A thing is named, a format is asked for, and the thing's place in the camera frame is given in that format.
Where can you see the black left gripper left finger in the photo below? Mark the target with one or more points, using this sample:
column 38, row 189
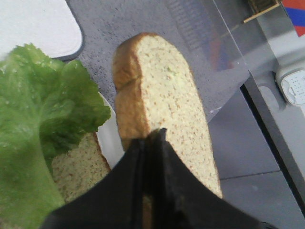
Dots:
column 114, row 203

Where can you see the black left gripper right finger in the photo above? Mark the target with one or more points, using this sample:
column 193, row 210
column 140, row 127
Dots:
column 180, row 200

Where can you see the bread slice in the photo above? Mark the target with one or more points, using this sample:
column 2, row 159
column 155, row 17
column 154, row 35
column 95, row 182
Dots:
column 156, row 89
column 80, row 169

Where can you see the green lettuce leaf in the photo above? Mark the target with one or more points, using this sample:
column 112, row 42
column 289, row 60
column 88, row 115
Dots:
column 46, row 107

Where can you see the white round plate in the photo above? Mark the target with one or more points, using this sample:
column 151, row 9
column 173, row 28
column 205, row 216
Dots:
column 109, row 139

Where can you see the white device with buttons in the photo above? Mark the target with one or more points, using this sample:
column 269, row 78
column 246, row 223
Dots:
column 292, row 85

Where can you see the white cutting board grey rim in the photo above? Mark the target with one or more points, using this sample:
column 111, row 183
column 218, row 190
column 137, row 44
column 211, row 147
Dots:
column 49, row 24

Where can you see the wooden stick object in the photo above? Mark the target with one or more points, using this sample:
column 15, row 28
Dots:
column 260, row 7

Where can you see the red blue object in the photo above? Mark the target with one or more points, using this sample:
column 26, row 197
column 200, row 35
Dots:
column 295, row 10

